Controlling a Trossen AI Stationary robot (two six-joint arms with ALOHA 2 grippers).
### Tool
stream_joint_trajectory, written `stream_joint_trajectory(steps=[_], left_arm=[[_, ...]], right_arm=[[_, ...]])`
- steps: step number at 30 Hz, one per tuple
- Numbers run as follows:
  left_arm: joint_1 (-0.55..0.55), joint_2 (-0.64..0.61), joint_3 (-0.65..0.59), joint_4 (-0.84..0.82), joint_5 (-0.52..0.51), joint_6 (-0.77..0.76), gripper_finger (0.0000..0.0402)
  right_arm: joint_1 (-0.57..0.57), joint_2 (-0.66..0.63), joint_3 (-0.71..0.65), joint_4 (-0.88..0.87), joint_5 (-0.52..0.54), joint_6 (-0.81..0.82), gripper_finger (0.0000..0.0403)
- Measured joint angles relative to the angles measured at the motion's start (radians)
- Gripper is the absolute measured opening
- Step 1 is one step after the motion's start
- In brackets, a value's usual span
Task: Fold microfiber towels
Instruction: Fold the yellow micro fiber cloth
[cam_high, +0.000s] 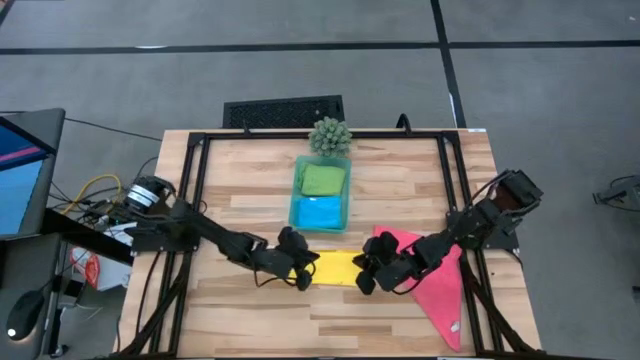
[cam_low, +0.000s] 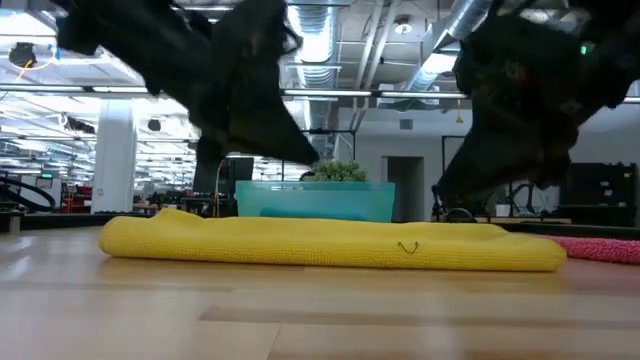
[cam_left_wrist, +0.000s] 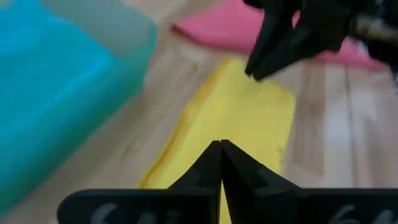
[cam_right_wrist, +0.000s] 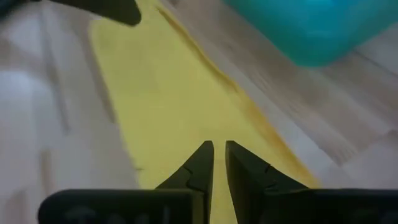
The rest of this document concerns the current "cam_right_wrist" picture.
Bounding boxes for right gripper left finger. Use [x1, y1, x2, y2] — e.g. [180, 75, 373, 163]
[154, 140, 215, 224]

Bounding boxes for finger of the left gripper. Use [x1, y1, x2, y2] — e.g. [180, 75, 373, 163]
[0, 0, 142, 27]

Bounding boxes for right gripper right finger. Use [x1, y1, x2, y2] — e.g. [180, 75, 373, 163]
[225, 140, 309, 224]

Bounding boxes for yellow microfiber towel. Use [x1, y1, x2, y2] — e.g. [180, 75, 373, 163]
[88, 0, 322, 224]

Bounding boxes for teal translucent plastic bin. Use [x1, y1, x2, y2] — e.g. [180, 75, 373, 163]
[221, 0, 398, 68]

